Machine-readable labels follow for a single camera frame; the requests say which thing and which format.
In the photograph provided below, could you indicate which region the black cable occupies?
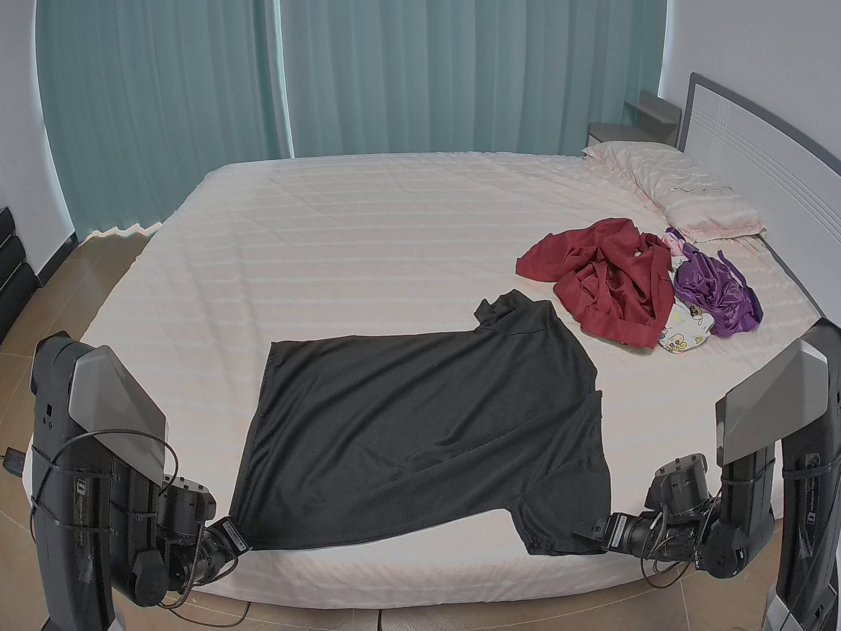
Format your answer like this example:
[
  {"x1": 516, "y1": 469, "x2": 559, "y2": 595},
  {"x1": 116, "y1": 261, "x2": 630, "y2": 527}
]
[
  {"x1": 29, "y1": 430, "x2": 180, "y2": 537},
  {"x1": 640, "y1": 553, "x2": 694, "y2": 591}
]

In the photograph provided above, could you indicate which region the white printed garment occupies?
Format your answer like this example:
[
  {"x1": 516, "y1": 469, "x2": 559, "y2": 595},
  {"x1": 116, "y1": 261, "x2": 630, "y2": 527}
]
[{"x1": 657, "y1": 300, "x2": 716, "y2": 356}]

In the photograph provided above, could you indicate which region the grey bedside table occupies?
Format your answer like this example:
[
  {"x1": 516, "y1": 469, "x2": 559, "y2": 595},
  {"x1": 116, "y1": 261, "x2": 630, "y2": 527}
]
[{"x1": 587, "y1": 89, "x2": 683, "y2": 151}]

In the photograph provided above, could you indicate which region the dark red garment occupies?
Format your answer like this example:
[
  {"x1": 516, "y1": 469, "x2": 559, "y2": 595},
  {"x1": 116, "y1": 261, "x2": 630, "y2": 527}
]
[{"x1": 514, "y1": 217, "x2": 678, "y2": 352}]

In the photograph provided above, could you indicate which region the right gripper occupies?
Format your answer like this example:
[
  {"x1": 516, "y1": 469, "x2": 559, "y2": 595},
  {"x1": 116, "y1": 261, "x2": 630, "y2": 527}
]
[{"x1": 576, "y1": 513, "x2": 658, "y2": 556}]

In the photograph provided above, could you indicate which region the purple garment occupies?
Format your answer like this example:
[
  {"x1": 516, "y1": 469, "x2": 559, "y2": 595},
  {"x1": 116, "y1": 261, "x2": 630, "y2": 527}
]
[{"x1": 664, "y1": 226, "x2": 765, "y2": 338}]

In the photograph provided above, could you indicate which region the blue-green curtain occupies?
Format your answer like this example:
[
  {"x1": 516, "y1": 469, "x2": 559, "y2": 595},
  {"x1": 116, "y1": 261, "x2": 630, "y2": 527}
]
[
  {"x1": 36, "y1": 0, "x2": 293, "y2": 238},
  {"x1": 272, "y1": 0, "x2": 668, "y2": 159}
]

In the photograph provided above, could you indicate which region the black chest of drawers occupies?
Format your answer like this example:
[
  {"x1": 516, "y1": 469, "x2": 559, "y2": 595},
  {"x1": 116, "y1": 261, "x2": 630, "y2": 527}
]
[{"x1": 0, "y1": 206, "x2": 37, "y2": 347}]

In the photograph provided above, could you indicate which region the cream pillow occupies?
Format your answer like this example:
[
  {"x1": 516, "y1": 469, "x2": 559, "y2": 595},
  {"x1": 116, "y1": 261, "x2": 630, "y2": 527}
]
[{"x1": 581, "y1": 140, "x2": 768, "y2": 243}]

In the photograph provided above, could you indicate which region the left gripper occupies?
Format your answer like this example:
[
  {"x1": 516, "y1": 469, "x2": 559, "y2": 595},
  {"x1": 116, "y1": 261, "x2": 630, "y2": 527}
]
[{"x1": 205, "y1": 517, "x2": 252, "y2": 573}]

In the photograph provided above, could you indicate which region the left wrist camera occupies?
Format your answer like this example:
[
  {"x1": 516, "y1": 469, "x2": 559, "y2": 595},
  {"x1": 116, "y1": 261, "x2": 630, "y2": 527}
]
[{"x1": 191, "y1": 480, "x2": 217, "y2": 523}]

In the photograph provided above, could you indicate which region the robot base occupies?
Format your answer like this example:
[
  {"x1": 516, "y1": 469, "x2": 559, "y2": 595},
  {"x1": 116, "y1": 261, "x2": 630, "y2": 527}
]
[{"x1": 765, "y1": 590, "x2": 799, "y2": 631}]

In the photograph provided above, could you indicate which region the bed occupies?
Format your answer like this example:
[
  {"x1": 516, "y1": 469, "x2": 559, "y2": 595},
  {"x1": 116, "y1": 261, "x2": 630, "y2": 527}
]
[{"x1": 20, "y1": 73, "x2": 841, "y2": 606}]

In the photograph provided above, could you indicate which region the black T-shirt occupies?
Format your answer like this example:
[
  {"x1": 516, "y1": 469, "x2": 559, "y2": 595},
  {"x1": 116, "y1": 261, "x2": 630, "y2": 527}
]
[{"x1": 230, "y1": 290, "x2": 613, "y2": 557}]

